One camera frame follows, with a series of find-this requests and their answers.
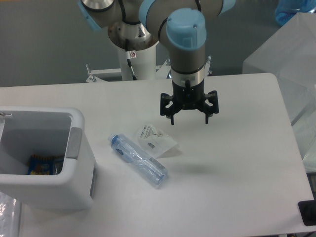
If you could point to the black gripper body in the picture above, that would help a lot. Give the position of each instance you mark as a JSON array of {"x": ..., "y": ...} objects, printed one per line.
[{"x": 188, "y": 97}]

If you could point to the white metal base frame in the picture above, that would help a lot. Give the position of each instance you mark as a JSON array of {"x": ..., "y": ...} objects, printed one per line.
[{"x": 162, "y": 72}]

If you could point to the clear plastic sheet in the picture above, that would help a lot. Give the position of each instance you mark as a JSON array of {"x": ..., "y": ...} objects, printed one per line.
[{"x": 10, "y": 211}]

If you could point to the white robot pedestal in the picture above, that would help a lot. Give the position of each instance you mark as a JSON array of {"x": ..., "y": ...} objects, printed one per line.
[{"x": 143, "y": 63}]

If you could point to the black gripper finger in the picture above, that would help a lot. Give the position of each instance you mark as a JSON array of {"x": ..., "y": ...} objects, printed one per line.
[
  {"x": 209, "y": 105},
  {"x": 169, "y": 107}
]

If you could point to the clear plastic wrapper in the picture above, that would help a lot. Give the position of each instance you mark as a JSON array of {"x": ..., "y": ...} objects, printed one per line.
[{"x": 156, "y": 142}]

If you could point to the crushed clear plastic bottle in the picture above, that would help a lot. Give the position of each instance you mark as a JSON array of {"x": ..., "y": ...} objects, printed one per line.
[{"x": 148, "y": 167}]

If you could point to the blue plastic bag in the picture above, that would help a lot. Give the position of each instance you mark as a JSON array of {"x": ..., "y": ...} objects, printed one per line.
[{"x": 286, "y": 9}]

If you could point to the translucent plastic box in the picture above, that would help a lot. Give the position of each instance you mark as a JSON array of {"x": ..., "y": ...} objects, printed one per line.
[{"x": 290, "y": 55}]

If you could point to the black device at table edge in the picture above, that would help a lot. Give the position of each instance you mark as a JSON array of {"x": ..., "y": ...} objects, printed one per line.
[{"x": 308, "y": 212}]

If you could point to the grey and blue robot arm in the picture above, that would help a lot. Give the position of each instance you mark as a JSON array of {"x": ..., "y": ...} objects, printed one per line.
[{"x": 180, "y": 26}]

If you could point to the blue yellow snack packet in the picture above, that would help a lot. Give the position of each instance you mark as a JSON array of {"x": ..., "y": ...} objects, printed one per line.
[{"x": 39, "y": 165}]

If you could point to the white trash can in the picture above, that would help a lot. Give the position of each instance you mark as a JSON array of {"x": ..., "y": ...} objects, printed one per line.
[{"x": 46, "y": 131}]

